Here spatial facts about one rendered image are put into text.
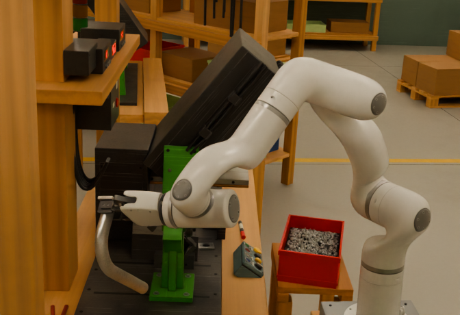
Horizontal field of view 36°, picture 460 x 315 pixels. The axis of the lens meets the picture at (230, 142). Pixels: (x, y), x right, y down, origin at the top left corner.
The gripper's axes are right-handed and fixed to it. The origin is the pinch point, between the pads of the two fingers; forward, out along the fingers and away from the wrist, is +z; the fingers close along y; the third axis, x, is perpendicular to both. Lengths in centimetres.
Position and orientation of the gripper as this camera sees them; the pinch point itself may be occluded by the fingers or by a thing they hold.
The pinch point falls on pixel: (110, 209)
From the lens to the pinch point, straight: 168.9
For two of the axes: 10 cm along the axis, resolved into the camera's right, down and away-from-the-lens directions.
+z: -9.1, 0.5, 4.1
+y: -3.8, -5.0, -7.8
